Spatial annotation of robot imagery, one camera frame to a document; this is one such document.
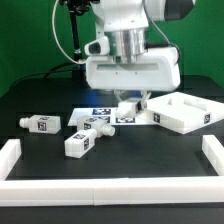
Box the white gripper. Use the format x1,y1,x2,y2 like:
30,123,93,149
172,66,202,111
86,47,180,110

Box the white square table top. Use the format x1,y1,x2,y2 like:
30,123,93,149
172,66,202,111
146,92,224,134

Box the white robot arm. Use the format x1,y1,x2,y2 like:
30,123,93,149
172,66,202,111
85,0,196,104

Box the white marker sheet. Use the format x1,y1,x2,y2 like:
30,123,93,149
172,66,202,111
68,107,155,126

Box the white U-shaped fence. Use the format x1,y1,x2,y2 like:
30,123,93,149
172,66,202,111
0,135,224,207

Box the black cable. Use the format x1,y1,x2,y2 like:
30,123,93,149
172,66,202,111
9,61,81,89

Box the black camera stand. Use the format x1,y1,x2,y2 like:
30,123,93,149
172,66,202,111
59,0,92,81

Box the white cable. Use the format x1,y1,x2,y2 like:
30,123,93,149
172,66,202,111
51,0,88,65

